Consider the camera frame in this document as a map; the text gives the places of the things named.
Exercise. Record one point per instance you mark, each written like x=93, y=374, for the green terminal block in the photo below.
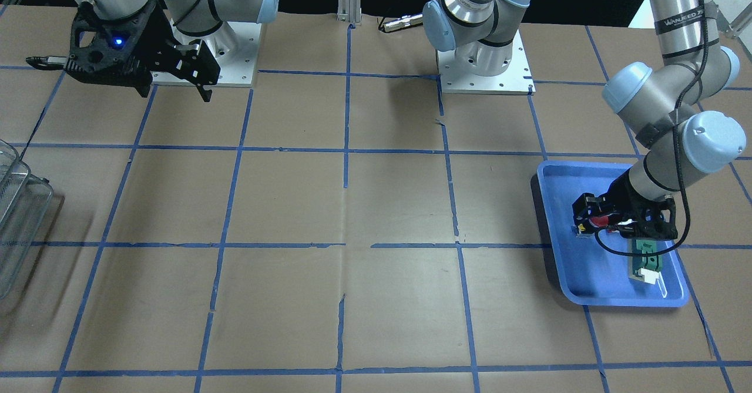
x=643, y=267

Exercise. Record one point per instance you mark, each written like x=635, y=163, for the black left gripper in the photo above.
x=618, y=198

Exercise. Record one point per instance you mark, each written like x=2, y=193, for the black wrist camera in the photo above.
x=654, y=220
x=102, y=52

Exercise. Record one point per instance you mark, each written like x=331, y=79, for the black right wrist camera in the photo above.
x=102, y=52

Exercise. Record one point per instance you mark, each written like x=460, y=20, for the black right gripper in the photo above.
x=154, y=39

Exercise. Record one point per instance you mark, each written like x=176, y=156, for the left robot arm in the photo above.
x=684, y=145

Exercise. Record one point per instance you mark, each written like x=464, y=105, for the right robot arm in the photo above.
x=231, y=29

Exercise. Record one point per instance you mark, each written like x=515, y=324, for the red emergency stop button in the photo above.
x=589, y=225

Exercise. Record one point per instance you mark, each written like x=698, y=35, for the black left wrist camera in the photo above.
x=654, y=220

